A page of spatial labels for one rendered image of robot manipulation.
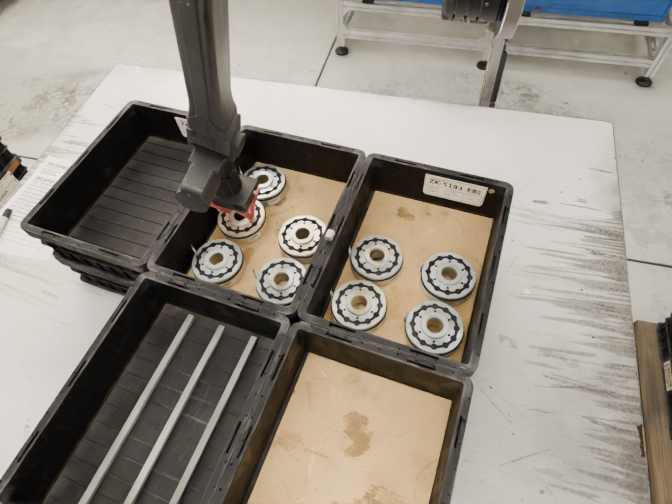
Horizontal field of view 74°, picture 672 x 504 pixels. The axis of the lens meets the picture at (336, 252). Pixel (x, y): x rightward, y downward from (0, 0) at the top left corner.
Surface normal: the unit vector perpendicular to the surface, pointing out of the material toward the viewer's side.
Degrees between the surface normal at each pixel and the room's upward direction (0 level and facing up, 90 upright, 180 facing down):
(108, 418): 0
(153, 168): 0
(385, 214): 0
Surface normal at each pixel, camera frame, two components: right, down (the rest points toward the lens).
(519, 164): -0.06, -0.54
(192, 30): -0.30, 0.91
